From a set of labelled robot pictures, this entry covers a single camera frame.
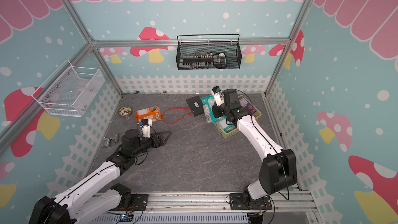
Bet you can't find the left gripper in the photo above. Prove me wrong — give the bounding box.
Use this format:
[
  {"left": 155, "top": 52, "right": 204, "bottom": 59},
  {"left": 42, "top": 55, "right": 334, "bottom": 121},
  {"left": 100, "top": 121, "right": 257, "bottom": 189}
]
[{"left": 132, "top": 131, "right": 172, "bottom": 156}]

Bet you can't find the teal mint candy bag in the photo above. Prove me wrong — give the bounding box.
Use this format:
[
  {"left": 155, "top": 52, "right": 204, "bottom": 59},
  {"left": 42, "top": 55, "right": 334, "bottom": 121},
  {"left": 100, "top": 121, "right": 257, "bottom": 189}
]
[{"left": 216, "top": 119, "right": 236, "bottom": 133}]

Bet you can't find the orange candy bag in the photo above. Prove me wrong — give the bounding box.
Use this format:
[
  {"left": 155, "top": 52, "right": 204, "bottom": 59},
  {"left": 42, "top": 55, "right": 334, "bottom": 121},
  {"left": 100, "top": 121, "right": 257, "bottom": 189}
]
[{"left": 135, "top": 106, "right": 162, "bottom": 125}]

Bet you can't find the purple candy bag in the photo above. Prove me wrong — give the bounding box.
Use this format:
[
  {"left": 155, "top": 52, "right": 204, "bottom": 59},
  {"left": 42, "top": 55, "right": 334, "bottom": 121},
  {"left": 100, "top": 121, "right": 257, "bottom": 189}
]
[{"left": 239, "top": 95, "right": 258, "bottom": 118}]

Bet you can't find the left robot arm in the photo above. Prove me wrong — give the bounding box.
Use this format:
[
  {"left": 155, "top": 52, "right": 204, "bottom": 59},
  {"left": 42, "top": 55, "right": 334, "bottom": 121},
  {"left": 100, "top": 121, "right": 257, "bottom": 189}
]
[{"left": 29, "top": 129, "right": 172, "bottom": 224}]

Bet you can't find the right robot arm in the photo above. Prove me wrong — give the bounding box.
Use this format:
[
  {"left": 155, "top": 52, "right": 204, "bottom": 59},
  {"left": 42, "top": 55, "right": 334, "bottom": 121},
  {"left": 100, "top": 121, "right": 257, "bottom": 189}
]
[{"left": 211, "top": 86, "right": 297, "bottom": 201}]

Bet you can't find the green plastic basket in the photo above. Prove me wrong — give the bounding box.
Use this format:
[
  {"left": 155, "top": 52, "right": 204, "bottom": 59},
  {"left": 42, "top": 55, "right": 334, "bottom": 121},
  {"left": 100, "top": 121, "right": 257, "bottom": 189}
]
[{"left": 214, "top": 95, "right": 262, "bottom": 139}]

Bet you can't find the black box device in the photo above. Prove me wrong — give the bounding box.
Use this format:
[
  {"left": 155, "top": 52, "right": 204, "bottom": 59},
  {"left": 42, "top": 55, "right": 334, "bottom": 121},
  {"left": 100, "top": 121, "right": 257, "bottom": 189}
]
[{"left": 186, "top": 95, "right": 205, "bottom": 117}]

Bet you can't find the metal fitting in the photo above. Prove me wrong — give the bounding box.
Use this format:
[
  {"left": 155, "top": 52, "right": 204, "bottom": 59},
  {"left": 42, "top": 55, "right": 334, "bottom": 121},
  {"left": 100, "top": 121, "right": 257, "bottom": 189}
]
[{"left": 102, "top": 133, "right": 119, "bottom": 148}]

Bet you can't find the green circuit board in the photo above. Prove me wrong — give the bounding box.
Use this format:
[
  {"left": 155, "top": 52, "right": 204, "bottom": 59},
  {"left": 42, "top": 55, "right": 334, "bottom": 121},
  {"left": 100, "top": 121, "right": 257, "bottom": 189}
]
[{"left": 117, "top": 214, "right": 134, "bottom": 224}]

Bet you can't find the red cable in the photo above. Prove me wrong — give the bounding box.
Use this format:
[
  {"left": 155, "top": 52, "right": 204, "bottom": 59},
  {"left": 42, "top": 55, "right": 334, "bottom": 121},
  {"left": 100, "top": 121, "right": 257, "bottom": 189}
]
[{"left": 161, "top": 106, "right": 194, "bottom": 125}]

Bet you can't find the black wire wall basket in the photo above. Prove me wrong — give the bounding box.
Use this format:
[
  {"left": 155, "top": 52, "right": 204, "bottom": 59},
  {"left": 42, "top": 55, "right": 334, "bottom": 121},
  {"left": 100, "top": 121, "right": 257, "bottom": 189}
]
[{"left": 176, "top": 34, "right": 242, "bottom": 70}]

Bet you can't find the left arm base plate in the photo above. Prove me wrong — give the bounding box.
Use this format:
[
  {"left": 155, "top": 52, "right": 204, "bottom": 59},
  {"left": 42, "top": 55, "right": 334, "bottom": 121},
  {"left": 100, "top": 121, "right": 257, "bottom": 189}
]
[{"left": 111, "top": 194, "right": 149, "bottom": 212}]

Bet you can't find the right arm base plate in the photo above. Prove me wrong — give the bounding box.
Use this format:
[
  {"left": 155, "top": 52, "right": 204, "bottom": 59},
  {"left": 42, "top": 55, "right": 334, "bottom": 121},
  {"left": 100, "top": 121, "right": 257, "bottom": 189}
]
[{"left": 226, "top": 192, "right": 273, "bottom": 211}]

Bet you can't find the white wire wall basket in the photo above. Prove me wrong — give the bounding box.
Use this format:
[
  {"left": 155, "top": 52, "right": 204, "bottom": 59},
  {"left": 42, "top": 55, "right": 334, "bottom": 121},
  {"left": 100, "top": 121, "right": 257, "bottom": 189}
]
[{"left": 31, "top": 60, "right": 105, "bottom": 117}]

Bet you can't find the aluminium front rail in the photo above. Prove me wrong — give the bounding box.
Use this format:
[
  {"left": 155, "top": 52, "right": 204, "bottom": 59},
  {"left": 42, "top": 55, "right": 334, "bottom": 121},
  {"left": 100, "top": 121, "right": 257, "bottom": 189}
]
[{"left": 140, "top": 191, "right": 321, "bottom": 224}]

